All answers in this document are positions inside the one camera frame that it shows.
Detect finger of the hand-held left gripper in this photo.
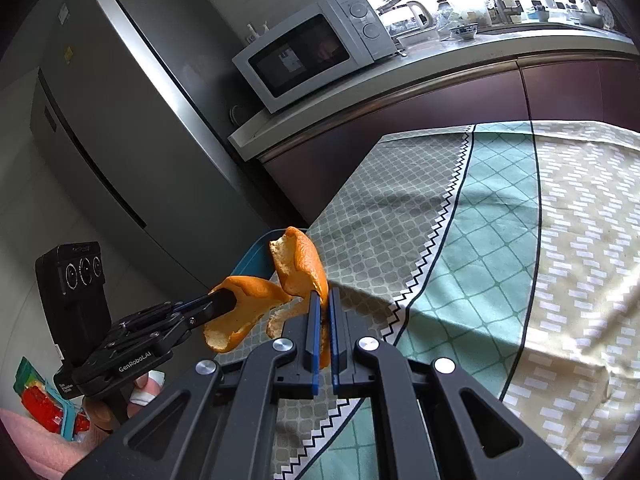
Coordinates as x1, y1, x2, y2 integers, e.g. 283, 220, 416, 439
172, 290, 238, 329

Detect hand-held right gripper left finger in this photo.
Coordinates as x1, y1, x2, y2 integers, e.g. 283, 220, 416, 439
62, 292, 322, 480

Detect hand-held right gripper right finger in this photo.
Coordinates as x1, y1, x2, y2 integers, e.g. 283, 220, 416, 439
330, 287, 583, 480

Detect blue trash bin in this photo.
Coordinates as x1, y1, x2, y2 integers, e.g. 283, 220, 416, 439
234, 229, 291, 291

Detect orange peel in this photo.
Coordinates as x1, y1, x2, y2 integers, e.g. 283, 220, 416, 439
202, 226, 331, 368

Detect person's left forearm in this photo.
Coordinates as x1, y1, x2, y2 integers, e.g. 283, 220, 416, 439
0, 406, 101, 477

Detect person's left hand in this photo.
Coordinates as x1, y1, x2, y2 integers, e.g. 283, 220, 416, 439
82, 370, 167, 434

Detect red and green packet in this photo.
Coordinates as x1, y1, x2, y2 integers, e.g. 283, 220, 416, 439
12, 357, 92, 441

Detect patterned tablecloth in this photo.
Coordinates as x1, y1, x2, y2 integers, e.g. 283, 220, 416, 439
215, 120, 640, 480

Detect silver refrigerator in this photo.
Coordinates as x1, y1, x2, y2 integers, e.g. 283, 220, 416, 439
27, 0, 311, 301

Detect grey kitchen countertop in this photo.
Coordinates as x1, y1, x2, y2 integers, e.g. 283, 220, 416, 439
227, 30, 640, 162

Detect purple kitchen cabinets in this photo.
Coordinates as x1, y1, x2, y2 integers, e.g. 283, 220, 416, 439
257, 52, 640, 231

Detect white microwave oven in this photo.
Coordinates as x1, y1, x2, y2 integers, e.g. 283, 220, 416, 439
232, 0, 398, 114

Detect white rectangular dish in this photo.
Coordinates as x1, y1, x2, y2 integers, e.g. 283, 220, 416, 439
395, 26, 441, 49

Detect glass kettle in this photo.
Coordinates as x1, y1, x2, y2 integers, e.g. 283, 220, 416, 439
377, 0, 434, 31

